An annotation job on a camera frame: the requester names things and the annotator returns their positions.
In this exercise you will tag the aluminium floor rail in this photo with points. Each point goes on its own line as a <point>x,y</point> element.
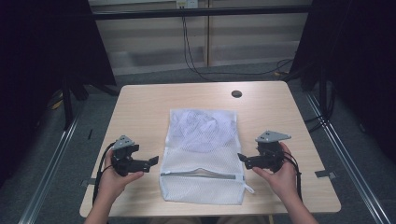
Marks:
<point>46,180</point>
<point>348,168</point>

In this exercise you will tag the white wall outlet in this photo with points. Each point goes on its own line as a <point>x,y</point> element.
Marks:
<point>186,3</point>

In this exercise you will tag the grey table bracket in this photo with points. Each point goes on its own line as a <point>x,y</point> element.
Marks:
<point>325,174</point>
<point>88,182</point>

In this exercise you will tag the yellow plug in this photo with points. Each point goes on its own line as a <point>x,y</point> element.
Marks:
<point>280,73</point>

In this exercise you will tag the dark round table grommet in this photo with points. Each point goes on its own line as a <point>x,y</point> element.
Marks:
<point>236,94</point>

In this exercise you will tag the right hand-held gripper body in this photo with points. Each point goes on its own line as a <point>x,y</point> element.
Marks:
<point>269,157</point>

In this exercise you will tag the black horizontal bar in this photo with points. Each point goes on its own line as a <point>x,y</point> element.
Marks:
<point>199,12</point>

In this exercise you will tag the person's right hand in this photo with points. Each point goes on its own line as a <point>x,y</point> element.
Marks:
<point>283,183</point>

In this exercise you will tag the white garment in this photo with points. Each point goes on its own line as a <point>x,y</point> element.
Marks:
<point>202,130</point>

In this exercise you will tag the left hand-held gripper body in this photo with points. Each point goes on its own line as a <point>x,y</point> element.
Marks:
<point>124,165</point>

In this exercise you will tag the white mesh laundry bag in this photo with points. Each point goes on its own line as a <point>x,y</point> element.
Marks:
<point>202,189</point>

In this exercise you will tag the yellow floor object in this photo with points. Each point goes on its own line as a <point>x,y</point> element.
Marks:
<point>57,102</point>

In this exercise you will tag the black curtain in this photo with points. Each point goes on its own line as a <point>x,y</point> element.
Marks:
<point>37,62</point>
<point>358,62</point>

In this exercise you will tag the small black floor object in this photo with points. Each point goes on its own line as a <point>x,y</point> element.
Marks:
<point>90,134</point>

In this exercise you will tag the person's left hand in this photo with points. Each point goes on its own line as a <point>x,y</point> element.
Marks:
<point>112,186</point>

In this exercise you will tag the black metal stand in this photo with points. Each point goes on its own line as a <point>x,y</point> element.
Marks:
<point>67,105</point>

